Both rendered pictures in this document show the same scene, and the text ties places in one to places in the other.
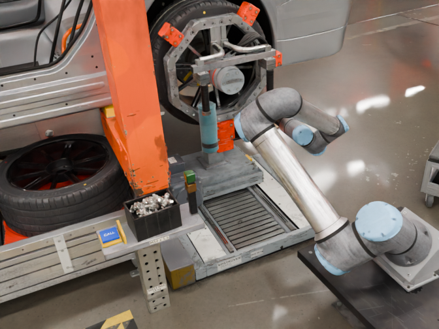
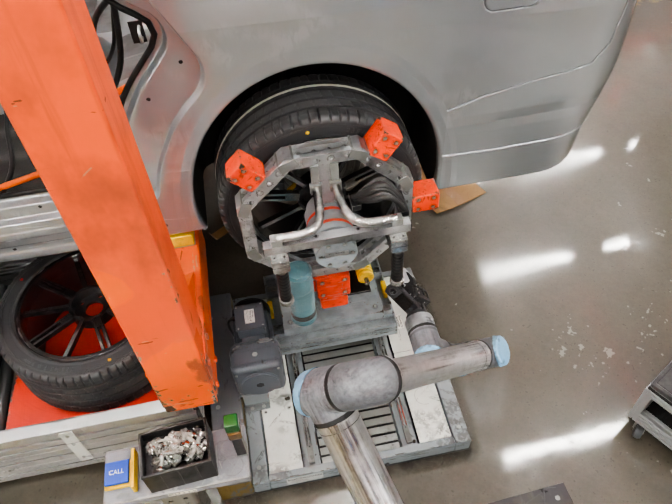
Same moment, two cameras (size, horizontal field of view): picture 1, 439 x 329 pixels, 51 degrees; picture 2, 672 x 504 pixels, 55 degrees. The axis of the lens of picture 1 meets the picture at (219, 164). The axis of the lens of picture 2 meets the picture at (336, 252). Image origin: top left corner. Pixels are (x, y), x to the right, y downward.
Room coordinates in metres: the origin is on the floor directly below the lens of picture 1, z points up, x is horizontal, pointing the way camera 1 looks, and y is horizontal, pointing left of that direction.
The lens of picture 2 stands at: (0.88, -0.38, 2.30)
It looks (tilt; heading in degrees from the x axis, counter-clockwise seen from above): 50 degrees down; 14
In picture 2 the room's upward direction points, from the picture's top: 4 degrees counter-clockwise
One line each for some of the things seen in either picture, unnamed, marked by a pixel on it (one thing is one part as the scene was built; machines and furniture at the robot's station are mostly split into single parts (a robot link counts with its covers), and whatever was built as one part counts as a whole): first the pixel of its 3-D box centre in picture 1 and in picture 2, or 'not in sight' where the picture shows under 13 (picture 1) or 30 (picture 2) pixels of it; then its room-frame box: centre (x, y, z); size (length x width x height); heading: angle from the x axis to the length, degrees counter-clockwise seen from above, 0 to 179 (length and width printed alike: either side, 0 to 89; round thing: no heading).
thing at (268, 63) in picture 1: (266, 61); (395, 235); (2.11, -0.26, 0.93); 0.09 x 0.05 x 0.05; 22
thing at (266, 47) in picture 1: (245, 38); (365, 193); (2.16, -0.16, 1.03); 0.19 x 0.18 x 0.11; 22
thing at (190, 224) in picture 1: (150, 229); (177, 466); (1.52, 0.31, 0.44); 0.43 x 0.17 x 0.03; 112
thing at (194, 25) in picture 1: (217, 71); (326, 213); (2.24, -0.03, 0.85); 0.54 x 0.07 x 0.54; 112
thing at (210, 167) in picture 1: (211, 147); (326, 275); (2.40, 0.04, 0.32); 0.40 x 0.30 x 0.28; 112
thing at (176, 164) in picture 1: (176, 188); (256, 344); (2.08, 0.24, 0.26); 0.42 x 0.18 x 0.35; 22
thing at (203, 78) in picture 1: (200, 76); (279, 255); (1.98, 0.05, 0.93); 0.09 x 0.05 x 0.05; 22
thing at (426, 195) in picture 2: (271, 59); (422, 195); (2.36, -0.32, 0.85); 0.09 x 0.08 x 0.07; 112
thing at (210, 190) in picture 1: (213, 173); (328, 304); (2.40, 0.04, 0.13); 0.50 x 0.36 x 0.10; 112
